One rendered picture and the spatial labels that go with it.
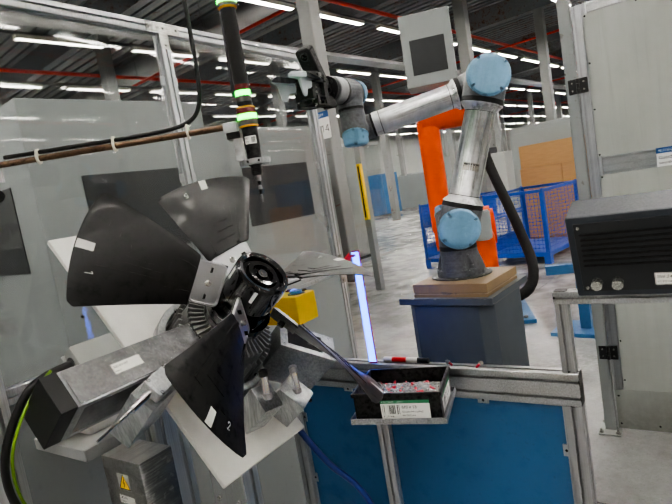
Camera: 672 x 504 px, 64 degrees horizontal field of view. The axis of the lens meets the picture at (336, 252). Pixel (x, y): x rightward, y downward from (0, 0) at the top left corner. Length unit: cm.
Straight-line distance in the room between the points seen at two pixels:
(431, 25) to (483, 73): 355
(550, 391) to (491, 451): 25
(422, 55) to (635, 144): 270
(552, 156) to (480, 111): 747
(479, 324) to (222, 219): 79
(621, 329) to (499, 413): 145
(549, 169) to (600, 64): 632
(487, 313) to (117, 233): 102
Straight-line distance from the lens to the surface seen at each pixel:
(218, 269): 113
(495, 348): 164
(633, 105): 271
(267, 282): 111
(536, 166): 909
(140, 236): 110
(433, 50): 502
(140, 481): 138
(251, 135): 121
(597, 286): 127
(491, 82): 154
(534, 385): 141
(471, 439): 155
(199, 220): 130
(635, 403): 298
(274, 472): 238
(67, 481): 180
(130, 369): 107
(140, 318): 131
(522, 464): 154
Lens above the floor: 136
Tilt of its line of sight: 6 degrees down
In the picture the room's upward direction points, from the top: 10 degrees counter-clockwise
